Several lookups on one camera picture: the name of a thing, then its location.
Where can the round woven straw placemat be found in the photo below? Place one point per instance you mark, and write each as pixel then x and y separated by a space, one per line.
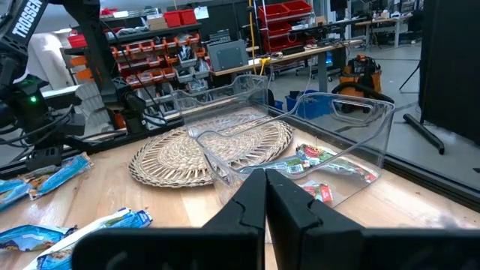
pixel 168 161

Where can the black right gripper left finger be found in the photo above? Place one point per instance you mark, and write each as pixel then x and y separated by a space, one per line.
pixel 168 249

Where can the black partition panel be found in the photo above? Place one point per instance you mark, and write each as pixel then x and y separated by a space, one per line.
pixel 450 67

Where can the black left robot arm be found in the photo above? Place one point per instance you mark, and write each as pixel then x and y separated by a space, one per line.
pixel 26 18

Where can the red storage bin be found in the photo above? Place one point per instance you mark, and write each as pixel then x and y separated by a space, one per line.
pixel 77 40
pixel 297 6
pixel 277 28
pixel 172 18
pixel 281 43
pixel 188 16
pixel 273 11

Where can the orange black shop vacuum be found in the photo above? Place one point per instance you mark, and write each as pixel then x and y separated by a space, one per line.
pixel 360 77

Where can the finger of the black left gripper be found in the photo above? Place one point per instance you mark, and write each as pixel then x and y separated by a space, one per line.
pixel 53 157
pixel 35 158

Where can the wooden workbench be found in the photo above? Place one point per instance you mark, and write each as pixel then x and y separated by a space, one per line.
pixel 285 58

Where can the white paper sign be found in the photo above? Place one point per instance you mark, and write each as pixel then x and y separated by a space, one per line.
pixel 201 12

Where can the red green granola bar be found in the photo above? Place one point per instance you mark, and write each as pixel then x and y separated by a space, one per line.
pixel 315 154
pixel 318 192

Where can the black rack with orange drawers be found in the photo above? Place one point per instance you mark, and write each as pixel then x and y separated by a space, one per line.
pixel 150 48

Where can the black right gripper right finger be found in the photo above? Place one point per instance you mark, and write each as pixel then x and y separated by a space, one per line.
pixel 375 251

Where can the blue plastic crate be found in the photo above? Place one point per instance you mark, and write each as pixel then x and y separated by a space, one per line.
pixel 307 107
pixel 278 105

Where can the gray metal box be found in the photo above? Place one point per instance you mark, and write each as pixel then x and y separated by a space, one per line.
pixel 228 55

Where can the brown cardboard box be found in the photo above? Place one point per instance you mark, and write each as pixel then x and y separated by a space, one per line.
pixel 157 23

